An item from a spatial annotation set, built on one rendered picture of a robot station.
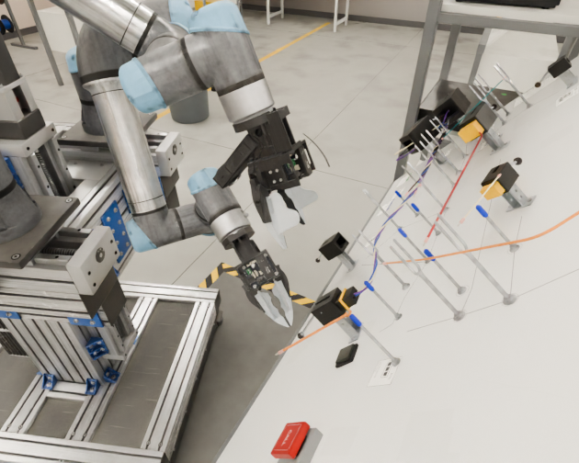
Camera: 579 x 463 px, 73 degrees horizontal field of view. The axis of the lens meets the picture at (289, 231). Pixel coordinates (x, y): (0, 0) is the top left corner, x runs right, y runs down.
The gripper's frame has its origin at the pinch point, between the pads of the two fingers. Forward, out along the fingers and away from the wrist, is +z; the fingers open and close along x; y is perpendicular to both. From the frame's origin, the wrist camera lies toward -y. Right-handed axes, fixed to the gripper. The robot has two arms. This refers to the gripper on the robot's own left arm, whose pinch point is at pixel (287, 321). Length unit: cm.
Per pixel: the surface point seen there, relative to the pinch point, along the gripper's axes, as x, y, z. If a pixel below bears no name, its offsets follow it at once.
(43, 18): -63, -294, -407
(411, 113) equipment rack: 75, -45, -38
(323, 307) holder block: 6.9, 9.7, 1.3
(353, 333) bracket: 9.4, 7.0, 8.1
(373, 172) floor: 122, -223, -61
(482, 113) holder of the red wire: 62, 0, -17
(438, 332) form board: 17.4, 25.5, 11.8
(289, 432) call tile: -7.6, 20.5, 13.2
